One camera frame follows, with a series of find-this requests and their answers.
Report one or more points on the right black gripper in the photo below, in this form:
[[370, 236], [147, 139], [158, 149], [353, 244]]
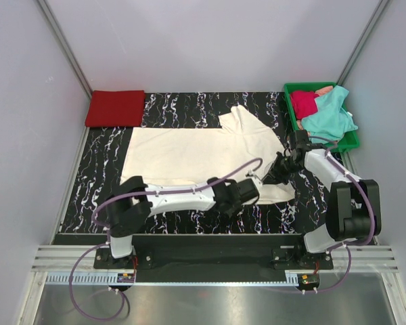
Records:
[[276, 174]]

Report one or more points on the cream white t shirt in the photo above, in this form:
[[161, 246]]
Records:
[[174, 157]]

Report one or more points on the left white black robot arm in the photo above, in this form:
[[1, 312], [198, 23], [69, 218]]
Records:
[[128, 210]]

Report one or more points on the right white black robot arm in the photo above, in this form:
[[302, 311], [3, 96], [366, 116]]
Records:
[[353, 214]]

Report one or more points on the magenta t shirt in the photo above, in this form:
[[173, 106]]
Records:
[[303, 103]]

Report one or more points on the teal t shirt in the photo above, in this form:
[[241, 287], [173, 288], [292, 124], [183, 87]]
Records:
[[331, 121]]

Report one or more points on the green plastic bin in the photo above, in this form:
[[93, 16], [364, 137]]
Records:
[[350, 139]]

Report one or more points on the salmon pink t shirt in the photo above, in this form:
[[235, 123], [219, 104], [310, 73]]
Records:
[[325, 90]]

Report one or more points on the folded red t shirt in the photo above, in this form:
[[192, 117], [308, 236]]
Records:
[[116, 109]]

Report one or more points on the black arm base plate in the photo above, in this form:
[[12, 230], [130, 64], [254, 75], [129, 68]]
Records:
[[246, 256]]

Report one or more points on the aluminium rail frame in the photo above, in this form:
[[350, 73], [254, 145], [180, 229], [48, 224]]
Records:
[[61, 258]]

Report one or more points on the grey slotted cable duct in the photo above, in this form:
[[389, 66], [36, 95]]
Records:
[[278, 279]]

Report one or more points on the right aluminium corner post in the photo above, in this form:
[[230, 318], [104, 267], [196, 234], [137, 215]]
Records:
[[365, 36]]

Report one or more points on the aluminium corner post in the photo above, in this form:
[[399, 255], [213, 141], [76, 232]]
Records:
[[57, 32], [365, 36]]

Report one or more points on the left aluminium corner post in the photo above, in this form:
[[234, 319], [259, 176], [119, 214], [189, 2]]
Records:
[[57, 32]]

